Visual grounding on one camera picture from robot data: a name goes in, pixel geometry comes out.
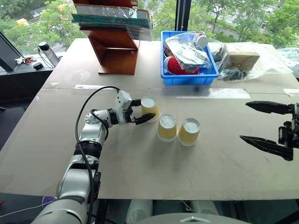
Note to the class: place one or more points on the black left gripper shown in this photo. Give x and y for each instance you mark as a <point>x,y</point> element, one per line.
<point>129,116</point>

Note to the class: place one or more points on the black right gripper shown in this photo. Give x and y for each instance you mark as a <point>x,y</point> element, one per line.
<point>287,134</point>

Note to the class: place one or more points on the yellow paper cup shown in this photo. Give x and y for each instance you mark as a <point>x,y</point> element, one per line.
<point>150,109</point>
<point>188,133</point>
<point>167,128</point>

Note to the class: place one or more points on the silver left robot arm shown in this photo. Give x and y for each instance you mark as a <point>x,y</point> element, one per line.
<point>91,135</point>

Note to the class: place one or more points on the clear tape strip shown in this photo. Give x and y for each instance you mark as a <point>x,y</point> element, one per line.
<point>93,87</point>

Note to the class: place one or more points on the blue plastic bin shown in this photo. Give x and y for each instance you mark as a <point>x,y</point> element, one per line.
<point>187,80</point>

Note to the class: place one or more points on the red and white cloth item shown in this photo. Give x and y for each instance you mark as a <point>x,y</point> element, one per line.
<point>174,65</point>

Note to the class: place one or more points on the wide white tape strip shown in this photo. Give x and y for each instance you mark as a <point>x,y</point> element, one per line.
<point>222,93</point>

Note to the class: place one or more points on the large clear plastic bag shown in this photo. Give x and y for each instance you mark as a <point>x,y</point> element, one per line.
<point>268,67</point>

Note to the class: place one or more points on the bag of black parts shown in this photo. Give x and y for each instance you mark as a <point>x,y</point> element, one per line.
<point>233,74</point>

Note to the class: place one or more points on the brown wooden shelf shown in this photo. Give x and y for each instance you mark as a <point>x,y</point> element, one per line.
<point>116,53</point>

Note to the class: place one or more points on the brown cardboard box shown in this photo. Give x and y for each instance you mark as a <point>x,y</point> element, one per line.
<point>243,59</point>

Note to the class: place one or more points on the crumpled clear plastic sheet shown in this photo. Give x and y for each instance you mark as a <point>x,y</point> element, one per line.
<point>290,56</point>

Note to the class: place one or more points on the clear plastic bag with papers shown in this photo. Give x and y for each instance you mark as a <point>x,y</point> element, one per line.
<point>187,50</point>

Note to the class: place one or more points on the clear plastic wrap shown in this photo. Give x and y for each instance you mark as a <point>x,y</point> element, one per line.
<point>142,30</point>

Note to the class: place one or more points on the white bottle with red cap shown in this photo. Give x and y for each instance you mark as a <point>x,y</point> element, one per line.
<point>202,40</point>

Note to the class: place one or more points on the teal book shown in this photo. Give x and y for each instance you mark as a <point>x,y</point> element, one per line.
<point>105,21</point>

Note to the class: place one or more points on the white rounded shape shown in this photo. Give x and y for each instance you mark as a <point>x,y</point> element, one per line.
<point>205,207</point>
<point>139,211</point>

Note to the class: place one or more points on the grey book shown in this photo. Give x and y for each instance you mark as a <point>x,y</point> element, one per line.
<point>105,10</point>

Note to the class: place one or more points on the clear water bottle black lid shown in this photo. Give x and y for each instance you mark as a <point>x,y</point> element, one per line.
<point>50,54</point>

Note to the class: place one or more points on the black round puck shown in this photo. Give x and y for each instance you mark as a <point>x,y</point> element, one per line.
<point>37,65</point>

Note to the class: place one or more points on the grey robot torso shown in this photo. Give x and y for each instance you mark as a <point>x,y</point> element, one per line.
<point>191,219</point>

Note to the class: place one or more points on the dark side table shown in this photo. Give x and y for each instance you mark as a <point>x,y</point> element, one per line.
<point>21,86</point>

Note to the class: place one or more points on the red and white small clutter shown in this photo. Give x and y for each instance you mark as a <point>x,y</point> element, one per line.
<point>23,60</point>

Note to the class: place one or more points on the purple cloth scrap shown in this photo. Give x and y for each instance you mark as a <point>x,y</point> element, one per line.
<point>49,200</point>

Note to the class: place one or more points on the black slanted panel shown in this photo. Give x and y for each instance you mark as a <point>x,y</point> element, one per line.
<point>8,54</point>

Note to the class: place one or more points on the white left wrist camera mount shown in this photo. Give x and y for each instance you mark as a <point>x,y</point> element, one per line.
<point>122,101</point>

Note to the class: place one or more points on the black window frame post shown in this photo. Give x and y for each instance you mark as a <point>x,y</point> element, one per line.
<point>183,14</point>

